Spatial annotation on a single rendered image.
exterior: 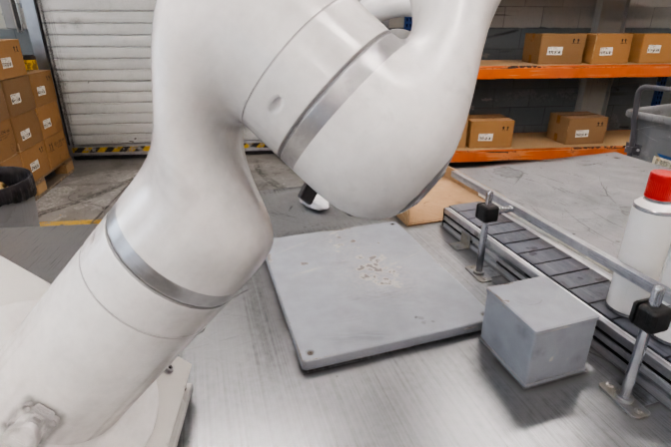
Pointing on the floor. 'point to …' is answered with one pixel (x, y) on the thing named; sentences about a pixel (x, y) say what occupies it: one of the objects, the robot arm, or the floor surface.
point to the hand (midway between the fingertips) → (326, 201)
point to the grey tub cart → (650, 130)
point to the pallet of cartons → (30, 121)
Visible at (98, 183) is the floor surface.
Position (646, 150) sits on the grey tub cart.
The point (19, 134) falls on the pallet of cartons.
